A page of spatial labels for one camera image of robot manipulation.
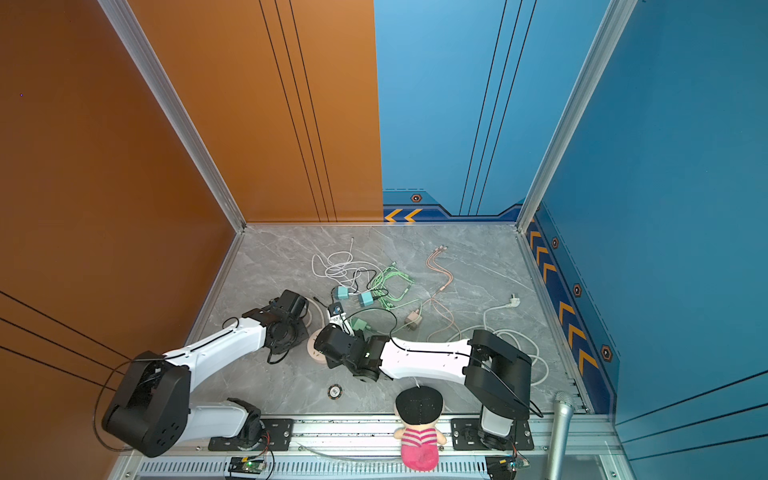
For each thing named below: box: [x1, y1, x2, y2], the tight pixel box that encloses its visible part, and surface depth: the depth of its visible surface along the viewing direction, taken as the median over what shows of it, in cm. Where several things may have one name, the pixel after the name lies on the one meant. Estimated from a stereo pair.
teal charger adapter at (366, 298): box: [359, 291, 374, 307], surface depth 98 cm
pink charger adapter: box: [405, 309, 423, 331], surface depth 93 cm
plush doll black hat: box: [394, 386, 447, 472], surface depth 71 cm
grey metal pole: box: [547, 391, 575, 480], surface depth 71 cm
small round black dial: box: [327, 384, 343, 400], surface depth 82 cm
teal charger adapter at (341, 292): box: [333, 286, 351, 300], surface depth 100 cm
